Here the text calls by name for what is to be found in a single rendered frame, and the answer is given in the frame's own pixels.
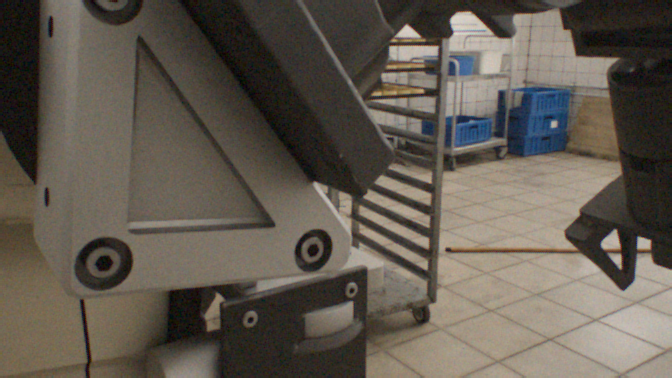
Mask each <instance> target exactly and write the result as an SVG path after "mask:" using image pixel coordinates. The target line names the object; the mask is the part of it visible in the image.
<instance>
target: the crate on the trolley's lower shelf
mask: <svg viewBox="0 0 672 378"><path fill-rule="evenodd" d="M452 121H453V115H452V116H445V134H444V146H446V147H451V141H452ZM470 121H477V122H470ZM433 130H435V123H431V122H426V121H422V132H421V134H423V135H427V136H431V137H433ZM491 131H492V118H486V117H477V116H468V115H460V114H458V115H456V117H455V137H454V148H455V147H461V145H466V144H471V143H477V142H481V141H487V140H489V139H491Z"/></svg>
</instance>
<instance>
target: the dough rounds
mask: <svg viewBox="0 0 672 378"><path fill-rule="evenodd" d="M418 93H424V89H414V88H406V87H398V86H393V85H387V84H382V85H380V86H379V87H378V88H377V89H376V90H375V92H374V93H373V94H372V95H371V96H383V95H400V94H418Z"/></svg>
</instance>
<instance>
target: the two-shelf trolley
mask: <svg viewBox="0 0 672 378"><path fill-rule="evenodd" d="M469 37H496V36H495V35H467V36H466V37H465V38H464V42H463V49H466V39H467V38H469ZM496 38H497V37H496ZM513 50H514V39H513V38H512V39H511V54H503V53H502V56H510V69H509V72H499V73H496V74H484V75H477V74H472V75H469V76H459V63H458V61H456V60H455V59H452V58H449V61H452V62H454V64H455V76H448V82H451V83H454V101H453V121H452V141H451V147H446V146H444V154H449V155H450V156H449V157H450V160H449V164H450V170H451V171H454V170H455V168H456V161H455V156H454V155H456V154H461V153H466V152H471V151H477V150H481V149H487V148H492V147H496V146H498V145H501V146H502V148H500V150H498V152H496V154H495V156H496V158H498V159H504V158H505V156H506V151H507V148H506V146H507V145H506V140H507V139H506V133H507V120H509V106H510V92H511V78H512V64H513ZM437 59H438V58H430V57H412V58H411V59H410V61H413V60H435V61H437ZM411 78H412V80H425V81H437V75H427V74H425V73H424V72H418V73H411V72H408V85H410V84H411ZM498 78H509V84H508V98H506V112H505V126H504V139H502V138H495V137H491V139H489V140H487V141H481V142H477V143H471V144H466V145H461V147H455V148H454V137H455V117H456V98H457V83H461V82H462V84H461V102H460V115H462V109H463V90H464V82H473V80H485V79H498ZM406 108H410V98H406ZM408 147H410V148H415V149H420V150H426V151H432V152H433V147H429V146H425V144H421V143H417V142H413V141H410V140H405V147H404V148H403V149H404V150H403V152H406V153H410V154H414V153H413V152H412V151H411V150H408V149H410V148H408Z"/></svg>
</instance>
